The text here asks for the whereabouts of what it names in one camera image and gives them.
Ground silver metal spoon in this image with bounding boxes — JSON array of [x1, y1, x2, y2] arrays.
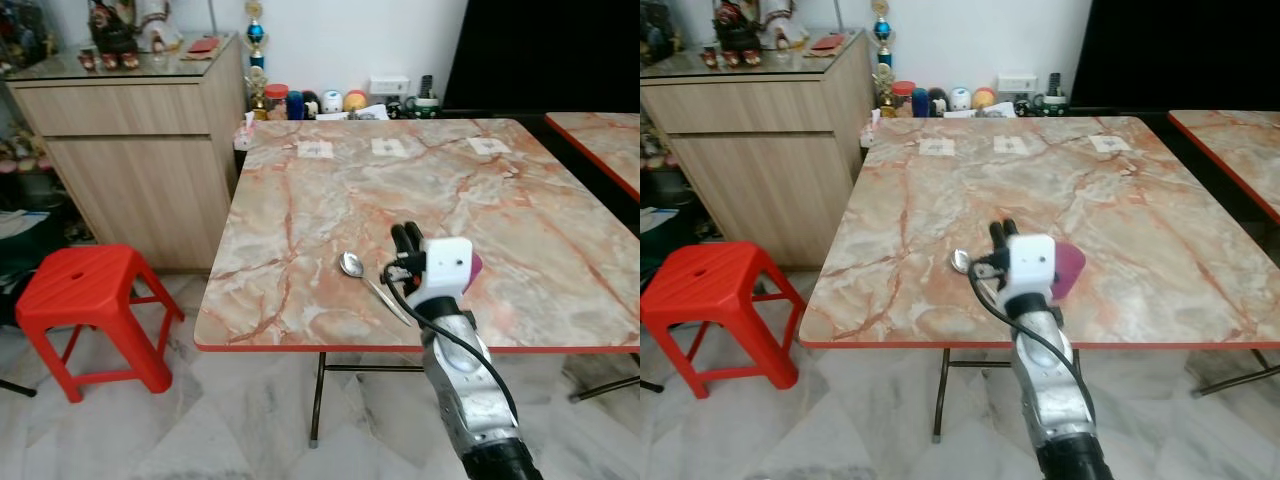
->
[[950, 248, 1003, 303], [338, 250, 414, 327]]

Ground marble pattern folding table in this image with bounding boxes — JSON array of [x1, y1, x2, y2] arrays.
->
[[1167, 108, 1280, 225], [193, 117, 641, 448], [545, 111, 641, 203], [798, 115, 1280, 444]]

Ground small gold trophy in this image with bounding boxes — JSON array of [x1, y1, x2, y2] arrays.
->
[[246, 67, 270, 122], [872, 64, 897, 119]]

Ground blue and gold trophy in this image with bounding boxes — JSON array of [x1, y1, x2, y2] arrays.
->
[[869, 0, 895, 69], [244, 0, 270, 71]]

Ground black bag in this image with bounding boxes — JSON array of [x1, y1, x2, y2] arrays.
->
[[640, 205, 691, 281], [0, 205, 73, 326]]

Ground light wooden cabinet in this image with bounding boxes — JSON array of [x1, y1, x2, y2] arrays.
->
[[4, 33, 250, 274], [640, 28, 877, 271]]

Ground red plastic stool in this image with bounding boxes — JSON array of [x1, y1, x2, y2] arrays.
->
[[640, 241, 810, 400], [14, 243, 187, 404]]

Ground white figurine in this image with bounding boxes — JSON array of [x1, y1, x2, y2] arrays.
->
[[760, 0, 811, 51], [136, 0, 187, 54]]

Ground dark seated figurine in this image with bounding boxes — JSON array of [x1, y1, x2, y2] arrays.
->
[[86, 0, 142, 72], [712, 0, 764, 68]]

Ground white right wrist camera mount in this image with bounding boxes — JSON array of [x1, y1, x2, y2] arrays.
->
[[423, 237, 474, 302], [1003, 234, 1059, 305]]

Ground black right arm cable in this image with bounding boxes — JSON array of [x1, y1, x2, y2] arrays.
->
[[382, 262, 522, 426], [967, 262, 1100, 429]]

